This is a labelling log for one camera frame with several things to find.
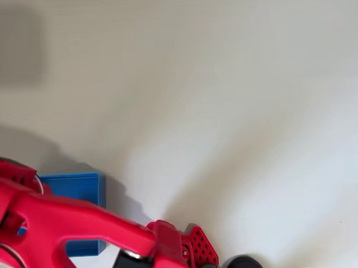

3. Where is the thin forearm servo wire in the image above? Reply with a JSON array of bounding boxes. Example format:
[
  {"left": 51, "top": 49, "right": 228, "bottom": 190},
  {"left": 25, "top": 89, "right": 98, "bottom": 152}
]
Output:
[{"left": 0, "top": 240, "right": 34, "bottom": 268}]

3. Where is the thin wrist servo wire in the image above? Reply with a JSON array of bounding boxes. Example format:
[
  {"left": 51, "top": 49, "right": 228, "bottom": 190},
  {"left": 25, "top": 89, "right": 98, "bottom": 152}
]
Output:
[{"left": 33, "top": 173, "right": 52, "bottom": 195}]

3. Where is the red perforated robot base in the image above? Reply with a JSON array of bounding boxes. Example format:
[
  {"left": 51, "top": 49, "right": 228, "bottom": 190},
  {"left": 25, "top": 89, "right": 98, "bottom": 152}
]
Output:
[{"left": 179, "top": 221, "right": 221, "bottom": 268}]

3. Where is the blue plastic box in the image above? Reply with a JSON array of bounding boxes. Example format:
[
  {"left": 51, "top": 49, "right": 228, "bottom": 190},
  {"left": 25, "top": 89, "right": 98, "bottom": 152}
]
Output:
[{"left": 14, "top": 171, "right": 110, "bottom": 261}]

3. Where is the black round object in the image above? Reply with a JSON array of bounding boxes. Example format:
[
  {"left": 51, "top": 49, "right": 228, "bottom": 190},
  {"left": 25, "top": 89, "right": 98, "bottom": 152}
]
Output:
[{"left": 222, "top": 253, "right": 266, "bottom": 268}]

